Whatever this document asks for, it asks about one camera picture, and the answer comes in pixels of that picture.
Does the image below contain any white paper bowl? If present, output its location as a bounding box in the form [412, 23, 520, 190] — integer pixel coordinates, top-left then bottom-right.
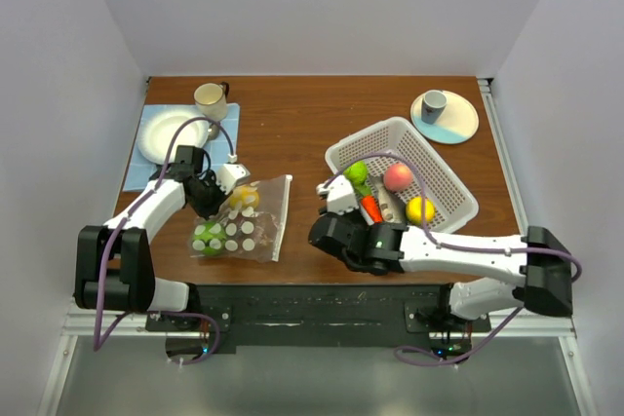
[137, 109, 210, 165]

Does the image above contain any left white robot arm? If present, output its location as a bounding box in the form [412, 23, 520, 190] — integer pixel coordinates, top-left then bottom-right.
[74, 145, 248, 330]

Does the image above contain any green fake lime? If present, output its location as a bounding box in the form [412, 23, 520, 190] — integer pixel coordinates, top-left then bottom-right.
[191, 221, 226, 256]

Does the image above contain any metal spoon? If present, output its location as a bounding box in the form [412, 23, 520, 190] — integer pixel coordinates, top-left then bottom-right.
[208, 124, 220, 140]

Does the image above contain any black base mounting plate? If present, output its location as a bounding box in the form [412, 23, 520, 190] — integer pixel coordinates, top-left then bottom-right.
[145, 282, 493, 357]

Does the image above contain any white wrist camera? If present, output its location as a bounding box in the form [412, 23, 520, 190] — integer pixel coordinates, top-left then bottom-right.
[215, 163, 251, 195]
[316, 175, 359, 215]

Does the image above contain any blue grid placemat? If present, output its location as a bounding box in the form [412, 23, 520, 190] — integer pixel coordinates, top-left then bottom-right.
[123, 104, 230, 192]

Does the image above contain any beige mug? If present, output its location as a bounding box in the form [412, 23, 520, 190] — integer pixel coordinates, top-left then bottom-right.
[193, 82, 229, 122]

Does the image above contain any white plastic basket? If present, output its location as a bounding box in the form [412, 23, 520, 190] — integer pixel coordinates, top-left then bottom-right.
[325, 117, 479, 233]

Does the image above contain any red fake apple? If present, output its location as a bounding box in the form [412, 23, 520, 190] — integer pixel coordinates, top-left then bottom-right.
[382, 163, 413, 192]

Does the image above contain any yellow fake lemon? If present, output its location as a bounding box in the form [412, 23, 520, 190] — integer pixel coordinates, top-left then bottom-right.
[228, 185, 260, 210]

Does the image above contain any round beige blue plate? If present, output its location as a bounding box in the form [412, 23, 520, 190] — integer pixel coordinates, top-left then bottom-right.
[410, 90, 480, 145]

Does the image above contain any red fake chili pepper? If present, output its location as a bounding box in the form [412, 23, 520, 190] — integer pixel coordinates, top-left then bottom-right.
[361, 195, 384, 223]

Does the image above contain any polka dot zip bag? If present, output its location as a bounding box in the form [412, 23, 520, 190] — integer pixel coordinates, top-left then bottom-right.
[187, 174, 293, 263]

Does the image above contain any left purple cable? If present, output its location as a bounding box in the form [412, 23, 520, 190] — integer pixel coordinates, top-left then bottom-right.
[92, 116, 240, 352]

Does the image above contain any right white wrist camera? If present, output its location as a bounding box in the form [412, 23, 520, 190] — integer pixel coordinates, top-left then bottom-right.
[316, 175, 359, 215]

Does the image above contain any grey fake fish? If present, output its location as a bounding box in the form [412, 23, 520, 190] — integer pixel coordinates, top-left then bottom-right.
[370, 176, 407, 224]

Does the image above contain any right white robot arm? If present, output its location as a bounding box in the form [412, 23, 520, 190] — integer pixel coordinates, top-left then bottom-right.
[308, 212, 581, 331]

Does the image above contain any yellow fake fruit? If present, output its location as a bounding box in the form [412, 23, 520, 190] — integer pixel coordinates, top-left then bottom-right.
[405, 197, 436, 226]

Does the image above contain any green fake fruit ball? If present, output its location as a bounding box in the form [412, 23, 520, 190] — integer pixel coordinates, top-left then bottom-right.
[343, 161, 369, 187]

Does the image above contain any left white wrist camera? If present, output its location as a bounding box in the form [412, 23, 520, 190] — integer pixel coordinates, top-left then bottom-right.
[215, 163, 251, 195]

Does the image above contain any small grey cup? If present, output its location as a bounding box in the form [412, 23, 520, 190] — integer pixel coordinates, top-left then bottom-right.
[421, 90, 448, 124]

